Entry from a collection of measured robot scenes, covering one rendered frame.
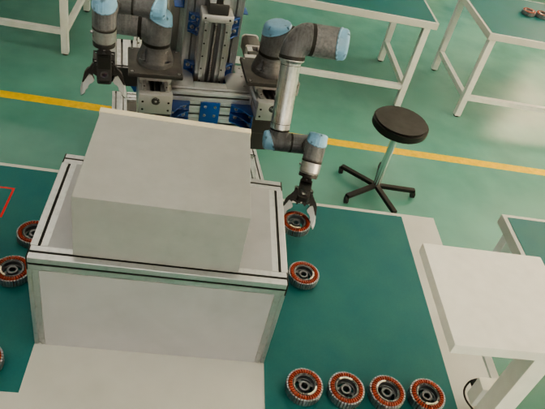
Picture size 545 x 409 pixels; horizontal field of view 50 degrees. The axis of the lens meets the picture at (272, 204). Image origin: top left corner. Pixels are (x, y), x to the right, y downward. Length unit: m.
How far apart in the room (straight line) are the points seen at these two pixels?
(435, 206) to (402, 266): 1.71
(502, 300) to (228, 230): 0.75
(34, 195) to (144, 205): 0.94
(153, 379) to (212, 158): 0.66
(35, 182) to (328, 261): 1.14
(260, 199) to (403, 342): 0.70
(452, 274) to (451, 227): 2.22
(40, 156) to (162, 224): 2.33
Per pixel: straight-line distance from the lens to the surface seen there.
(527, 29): 5.14
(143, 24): 2.49
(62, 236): 1.66
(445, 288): 1.65
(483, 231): 4.01
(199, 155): 1.62
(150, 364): 1.84
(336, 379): 1.87
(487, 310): 1.65
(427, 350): 2.11
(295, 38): 2.17
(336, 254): 2.27
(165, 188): 1.50
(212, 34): 2.67
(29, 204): 2.30
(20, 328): 1.93
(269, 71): 2.62
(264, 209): 1.80
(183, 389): 1.80
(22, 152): 3.79
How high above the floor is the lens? 2.28
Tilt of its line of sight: 40 degrees down
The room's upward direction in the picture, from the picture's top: 15 degrees clockwise
